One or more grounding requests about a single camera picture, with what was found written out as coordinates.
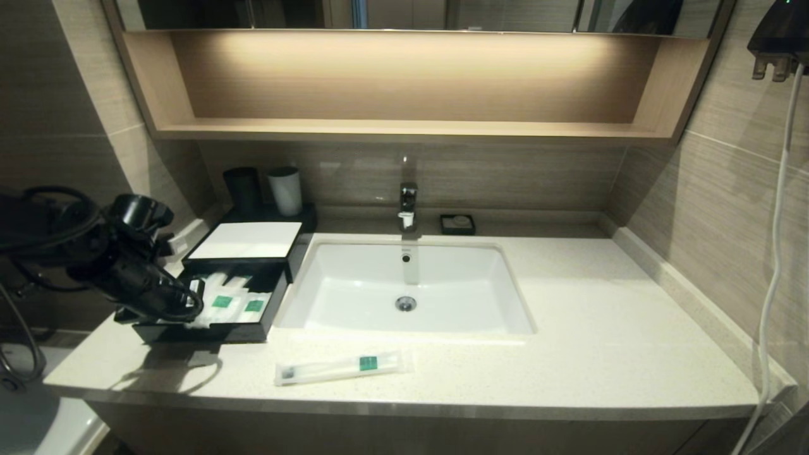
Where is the black box drawer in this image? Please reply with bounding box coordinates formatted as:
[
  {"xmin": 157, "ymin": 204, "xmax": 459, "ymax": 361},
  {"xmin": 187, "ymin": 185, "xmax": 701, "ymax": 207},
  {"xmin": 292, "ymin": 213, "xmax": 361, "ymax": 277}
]
[{"xmin": 115, "ymin": 260, "xmax": 289, "ymax": 345}]

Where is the packaged toothbrush green label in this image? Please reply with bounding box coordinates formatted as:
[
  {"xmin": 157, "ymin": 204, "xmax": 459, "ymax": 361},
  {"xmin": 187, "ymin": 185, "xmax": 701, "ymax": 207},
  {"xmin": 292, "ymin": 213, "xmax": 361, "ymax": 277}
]
[{"xmin": 274, "ymin": 349, "xmax": 413, "ymax": 386}]

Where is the black cup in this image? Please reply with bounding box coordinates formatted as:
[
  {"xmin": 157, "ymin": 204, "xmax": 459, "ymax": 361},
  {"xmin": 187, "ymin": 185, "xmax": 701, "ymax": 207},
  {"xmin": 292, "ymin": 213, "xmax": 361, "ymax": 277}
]
[{"xmin": 222, "ymin": 167, "xmax": 261, "ymax": 214}]

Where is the grey white cup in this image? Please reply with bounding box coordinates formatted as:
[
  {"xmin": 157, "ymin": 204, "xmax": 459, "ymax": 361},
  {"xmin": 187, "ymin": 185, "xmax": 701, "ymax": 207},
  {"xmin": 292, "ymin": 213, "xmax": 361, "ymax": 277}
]
[{"xmin": 267, "ymin": 167, "xmax": 303, "ymax": 218}]

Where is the white sink basin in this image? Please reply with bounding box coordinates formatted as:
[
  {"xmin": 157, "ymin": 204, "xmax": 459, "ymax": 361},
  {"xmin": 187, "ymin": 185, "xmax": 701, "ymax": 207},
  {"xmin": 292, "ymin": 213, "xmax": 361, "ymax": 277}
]
[{"xmin": 274, "ymin": 239, "xmax": 537, "ymax": 336}]

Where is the white bathtub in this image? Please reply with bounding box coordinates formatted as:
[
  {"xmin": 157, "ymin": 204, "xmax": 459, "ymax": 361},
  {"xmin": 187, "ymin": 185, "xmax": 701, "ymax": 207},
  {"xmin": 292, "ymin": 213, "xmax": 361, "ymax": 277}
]
[{"xmin": 0, "ymin": 351, "xmax": 109, "ymax": 455}]

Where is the chrome faucet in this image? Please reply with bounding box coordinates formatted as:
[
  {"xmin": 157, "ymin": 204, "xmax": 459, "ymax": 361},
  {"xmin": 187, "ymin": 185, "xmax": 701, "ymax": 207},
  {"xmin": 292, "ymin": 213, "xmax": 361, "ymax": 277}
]
[{"xmin": 398, "ymin": 182, "xmax": 419, "ymax": 233}]

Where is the black soap dish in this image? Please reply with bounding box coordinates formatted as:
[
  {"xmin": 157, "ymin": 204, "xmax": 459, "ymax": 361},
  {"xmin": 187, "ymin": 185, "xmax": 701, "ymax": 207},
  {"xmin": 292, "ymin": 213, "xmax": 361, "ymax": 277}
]
[{"xmin": 440, "ymin": 214, "xmax": 476, "ymax": 236}]

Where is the mirror cabinet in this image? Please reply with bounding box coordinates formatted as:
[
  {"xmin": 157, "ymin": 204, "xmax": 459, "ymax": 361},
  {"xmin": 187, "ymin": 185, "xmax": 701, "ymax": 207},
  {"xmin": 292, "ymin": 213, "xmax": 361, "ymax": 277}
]
[{"xmin": 101, "ymin": 0, "xmax": 739, "ymax": 35}]

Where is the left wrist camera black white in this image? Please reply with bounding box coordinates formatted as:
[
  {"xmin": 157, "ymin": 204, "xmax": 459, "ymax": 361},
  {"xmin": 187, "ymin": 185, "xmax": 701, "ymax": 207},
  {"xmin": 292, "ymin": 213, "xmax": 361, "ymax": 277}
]
[{"xmin": 107, "ymin": 194, "xmax": 190, "ymax": 255}]

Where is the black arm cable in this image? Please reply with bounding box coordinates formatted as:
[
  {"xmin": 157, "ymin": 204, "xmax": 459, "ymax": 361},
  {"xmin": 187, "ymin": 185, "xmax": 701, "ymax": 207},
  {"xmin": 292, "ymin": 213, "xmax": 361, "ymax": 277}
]
[{"xmin": 0, "ymin": 185, "xmax": 205, "ymax": 323}]

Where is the metal shower hose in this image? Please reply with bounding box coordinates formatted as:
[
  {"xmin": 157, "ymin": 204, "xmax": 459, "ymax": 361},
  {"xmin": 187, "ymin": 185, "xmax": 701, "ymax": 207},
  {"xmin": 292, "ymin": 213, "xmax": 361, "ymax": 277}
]
[{"xmin": 0, "ymin": 284, "xmax": 49, "ymax": 391}]

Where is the wooden wall shelf niche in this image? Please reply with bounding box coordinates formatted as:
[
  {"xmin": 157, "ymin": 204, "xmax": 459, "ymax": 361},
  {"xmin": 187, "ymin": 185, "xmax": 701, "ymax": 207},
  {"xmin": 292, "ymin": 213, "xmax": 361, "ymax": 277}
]
[{"xmin": 122, "ymin": 28, "xmax": 712, "ymax": 142}]

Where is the black wall hair dryer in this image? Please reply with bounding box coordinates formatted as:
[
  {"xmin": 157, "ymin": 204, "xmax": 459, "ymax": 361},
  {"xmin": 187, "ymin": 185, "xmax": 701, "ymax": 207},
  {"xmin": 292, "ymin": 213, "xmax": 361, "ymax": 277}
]
[{"xmin": 747, "ymin": 0, "xmax": 809, "ymax": 82}]

